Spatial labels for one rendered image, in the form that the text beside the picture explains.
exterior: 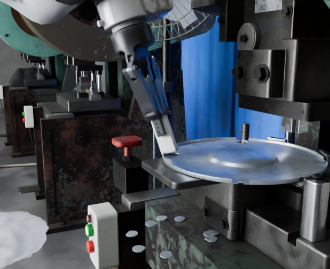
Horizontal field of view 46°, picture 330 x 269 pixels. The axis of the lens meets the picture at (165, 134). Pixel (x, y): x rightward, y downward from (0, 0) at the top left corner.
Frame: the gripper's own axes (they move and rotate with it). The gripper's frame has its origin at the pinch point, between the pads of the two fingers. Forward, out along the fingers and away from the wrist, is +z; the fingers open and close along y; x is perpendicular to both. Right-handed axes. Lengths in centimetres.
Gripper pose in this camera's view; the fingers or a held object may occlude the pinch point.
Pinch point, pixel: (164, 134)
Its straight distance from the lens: 72.3
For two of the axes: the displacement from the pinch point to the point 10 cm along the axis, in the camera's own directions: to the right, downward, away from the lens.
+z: 3.1, 9.4, 1.1
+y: -3.1, 2.1, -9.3
